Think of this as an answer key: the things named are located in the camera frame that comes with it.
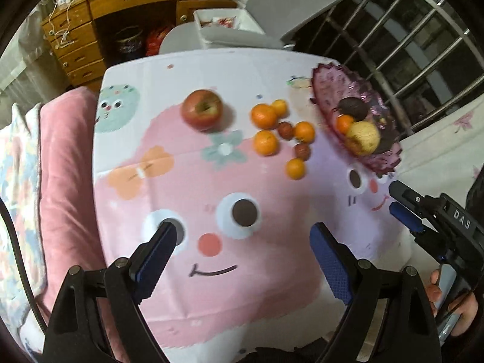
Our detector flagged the dark avocado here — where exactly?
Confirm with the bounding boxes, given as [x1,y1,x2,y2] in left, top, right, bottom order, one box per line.
[336,97,369,121]

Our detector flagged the red apple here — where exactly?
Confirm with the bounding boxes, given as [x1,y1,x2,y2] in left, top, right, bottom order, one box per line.
[181,89,223,131]

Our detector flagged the small yellow tangerine top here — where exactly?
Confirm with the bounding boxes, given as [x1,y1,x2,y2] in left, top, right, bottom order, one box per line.
[271,99,289,119]

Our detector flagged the black cable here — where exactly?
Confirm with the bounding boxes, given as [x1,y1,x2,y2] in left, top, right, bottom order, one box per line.
[0,196,48,325]

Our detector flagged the overripe dark banana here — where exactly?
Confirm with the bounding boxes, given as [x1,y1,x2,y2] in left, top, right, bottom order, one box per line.
[372,116,399,154]

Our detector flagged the white lace covered cabinet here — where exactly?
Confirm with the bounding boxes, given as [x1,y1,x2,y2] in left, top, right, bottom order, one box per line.
[1,2,69,106]

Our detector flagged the pink glass fruit bowl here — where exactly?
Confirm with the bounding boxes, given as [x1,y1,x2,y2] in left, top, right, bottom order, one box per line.
[311,62,402,175]

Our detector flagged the pink floral bed quilt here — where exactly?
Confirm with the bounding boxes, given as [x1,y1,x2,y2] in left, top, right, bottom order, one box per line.
[0,85,130,363]

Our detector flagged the brown passion fruit upper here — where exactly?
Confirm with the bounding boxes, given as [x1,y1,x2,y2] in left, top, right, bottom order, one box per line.
[276,121,295,141]

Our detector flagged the white storage box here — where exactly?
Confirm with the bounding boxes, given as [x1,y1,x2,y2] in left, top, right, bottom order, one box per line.
[194,8,265,48]

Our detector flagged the person right hand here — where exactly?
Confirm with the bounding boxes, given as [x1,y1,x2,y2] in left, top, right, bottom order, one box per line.
[426,270,478,337]

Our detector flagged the brown passion fruit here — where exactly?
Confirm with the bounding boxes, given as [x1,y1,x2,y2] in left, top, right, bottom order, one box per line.
[294,142,312,162]
[276,121,295,141]

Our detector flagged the cartoon printed tablecloth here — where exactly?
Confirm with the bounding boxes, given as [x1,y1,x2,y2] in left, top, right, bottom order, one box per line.
[93,49,409,362]

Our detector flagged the wooden desk with drawers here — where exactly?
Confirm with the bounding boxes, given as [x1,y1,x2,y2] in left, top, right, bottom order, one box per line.
[42,0,234,89]

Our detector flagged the brown passion fruit lower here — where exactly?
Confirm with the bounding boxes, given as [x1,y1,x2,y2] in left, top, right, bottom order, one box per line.
[294,142,312,162]

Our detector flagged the large orange tangerine front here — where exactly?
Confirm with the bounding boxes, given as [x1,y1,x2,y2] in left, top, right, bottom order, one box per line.
[335,115,355,135]

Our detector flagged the yellow pear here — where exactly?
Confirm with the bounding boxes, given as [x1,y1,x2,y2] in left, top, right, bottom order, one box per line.
[345,120,381,156]

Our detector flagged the black waste bin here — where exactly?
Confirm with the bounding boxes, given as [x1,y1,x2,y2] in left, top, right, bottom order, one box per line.
[115,25,143,54]

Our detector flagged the metal window grille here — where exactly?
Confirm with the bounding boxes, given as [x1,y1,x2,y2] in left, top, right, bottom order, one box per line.
[294,0,483,137]

